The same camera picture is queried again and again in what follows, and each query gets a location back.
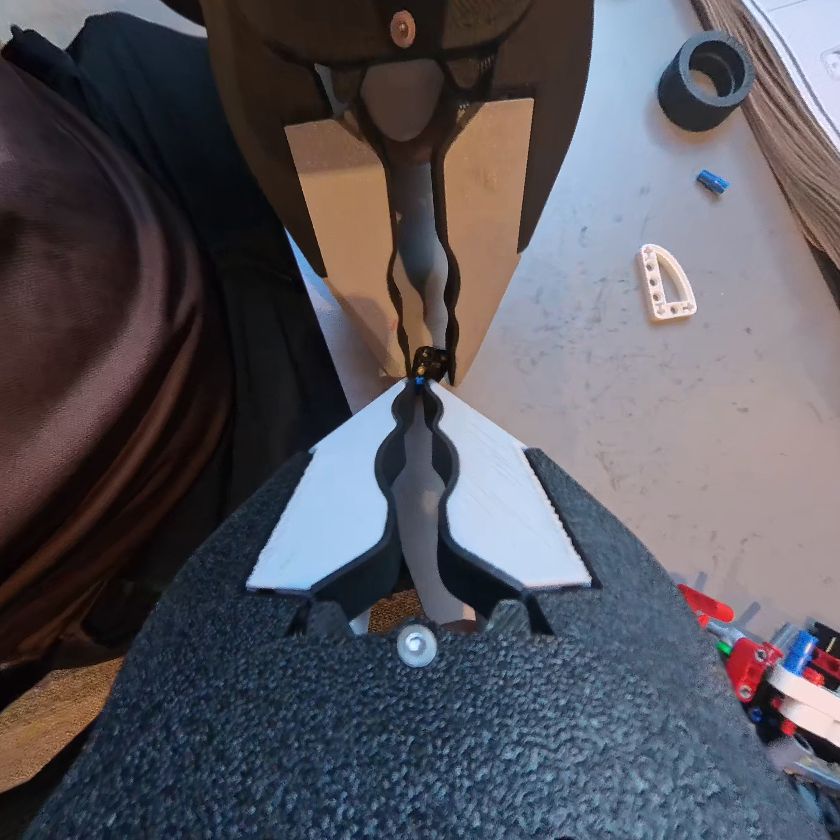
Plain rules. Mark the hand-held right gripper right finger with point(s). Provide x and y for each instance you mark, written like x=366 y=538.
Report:
x=512 y=518

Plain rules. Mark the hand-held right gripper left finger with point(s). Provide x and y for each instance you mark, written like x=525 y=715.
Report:
x=315 y=518

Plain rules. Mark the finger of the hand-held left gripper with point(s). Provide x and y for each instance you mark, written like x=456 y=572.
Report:
x=341 y=210
x=485 y=210

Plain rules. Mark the black triangular holed brick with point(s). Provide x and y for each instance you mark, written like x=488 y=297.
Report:
x=433 y=359

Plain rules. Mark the white curved frame brick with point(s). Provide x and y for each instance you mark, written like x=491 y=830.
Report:
x=656 y=308

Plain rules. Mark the grey desk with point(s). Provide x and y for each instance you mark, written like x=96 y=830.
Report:
x=623 y=426

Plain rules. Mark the person's black pants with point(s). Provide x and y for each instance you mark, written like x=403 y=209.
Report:
x=262 y=295

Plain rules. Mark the black toy tyre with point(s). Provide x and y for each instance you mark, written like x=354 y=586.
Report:
x=682 y=98

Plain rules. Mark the person's brown shirt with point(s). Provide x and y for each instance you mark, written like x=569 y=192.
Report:
x=85 y=328

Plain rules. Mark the red white toy car model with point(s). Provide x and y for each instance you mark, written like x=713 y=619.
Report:
x=787 y=676

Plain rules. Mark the open instruction booklet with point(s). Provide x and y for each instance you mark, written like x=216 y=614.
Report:
x=800 y=98

